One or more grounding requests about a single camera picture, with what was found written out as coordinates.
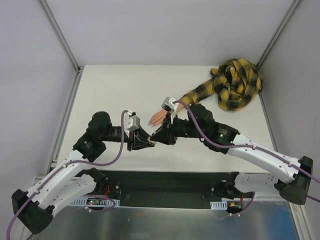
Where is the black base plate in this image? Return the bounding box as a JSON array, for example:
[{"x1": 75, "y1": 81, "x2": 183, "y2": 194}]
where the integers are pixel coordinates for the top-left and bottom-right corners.
[{"x1": 94, "y1": 170, "x2": 253, "y2": 209}]

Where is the right aluminium frame post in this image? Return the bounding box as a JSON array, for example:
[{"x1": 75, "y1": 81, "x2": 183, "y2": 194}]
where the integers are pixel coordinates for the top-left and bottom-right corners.
[{"x1": 256, "y1": 0, "x2": 303, "y2": 70}]

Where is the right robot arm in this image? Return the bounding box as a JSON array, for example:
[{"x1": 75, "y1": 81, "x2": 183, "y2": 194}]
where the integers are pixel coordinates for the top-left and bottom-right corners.
[{"x1": 150, "y1": 103, "x2": 313, "y2": 205}]

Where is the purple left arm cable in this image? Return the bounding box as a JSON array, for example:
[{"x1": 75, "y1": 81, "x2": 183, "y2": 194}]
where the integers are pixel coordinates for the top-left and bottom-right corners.
[{"x1": 6, "y1": 109, "x2": 131, "y2": 240}]

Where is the right white cable duct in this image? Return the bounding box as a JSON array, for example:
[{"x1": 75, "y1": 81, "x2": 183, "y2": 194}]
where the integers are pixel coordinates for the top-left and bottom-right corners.
[{"x1": 209, "y1": 199, "x2": 244, "y2": 211}]

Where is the yellow plaid shirt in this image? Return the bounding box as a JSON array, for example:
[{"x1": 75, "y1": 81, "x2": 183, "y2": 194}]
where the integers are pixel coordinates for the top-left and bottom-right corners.
[{"x1": 180, "y1": 58, "x2": 263, "y2": 111}]

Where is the white cable duct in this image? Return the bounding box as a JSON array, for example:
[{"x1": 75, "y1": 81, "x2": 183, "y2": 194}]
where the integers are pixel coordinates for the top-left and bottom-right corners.
[
  {"x1": 69, "y1": 196, "x2": 120, "y2": 208},
  {"x1": 209, "y1": 199, "x2": 244, "y2": 211}
]

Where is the left white cable duct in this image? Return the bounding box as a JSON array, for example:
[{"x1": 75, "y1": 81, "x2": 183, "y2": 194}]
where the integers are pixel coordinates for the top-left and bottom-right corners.
[{"x1": 69, "y1": 196, "x2": 120, "y2": 208}]

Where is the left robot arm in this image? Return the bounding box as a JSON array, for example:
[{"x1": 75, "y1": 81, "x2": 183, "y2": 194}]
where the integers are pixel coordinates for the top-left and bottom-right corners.
[{"x1": 11, "y1": 110, "x2": 156, "y2": 235}]

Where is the left aluminium frame post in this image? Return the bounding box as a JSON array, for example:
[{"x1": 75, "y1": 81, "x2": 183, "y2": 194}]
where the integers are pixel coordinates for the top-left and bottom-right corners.
[{"x1": 37, "y1": 0, "x2": 82, "y2": 74}]

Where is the mannequin hand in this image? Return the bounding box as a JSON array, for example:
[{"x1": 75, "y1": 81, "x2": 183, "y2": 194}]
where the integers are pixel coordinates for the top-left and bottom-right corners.
[{"x1": 148, "y1": 109, "x2": 167, "y2": 127}]

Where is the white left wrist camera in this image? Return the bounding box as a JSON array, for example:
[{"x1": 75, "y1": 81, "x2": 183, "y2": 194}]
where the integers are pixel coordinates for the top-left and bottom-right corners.
[{"x1": 124, "y1": 111, "x2": 141, "y2": 137}]

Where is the aluminium frame post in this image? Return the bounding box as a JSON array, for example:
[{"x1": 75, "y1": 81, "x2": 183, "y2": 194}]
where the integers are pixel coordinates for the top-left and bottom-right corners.
[
  {"x1": 256, "y1": 0, "x2": 303, "y2": 70},
  {"x1": 37, "y1": 0, "x2": 82, "y2": 74}
]

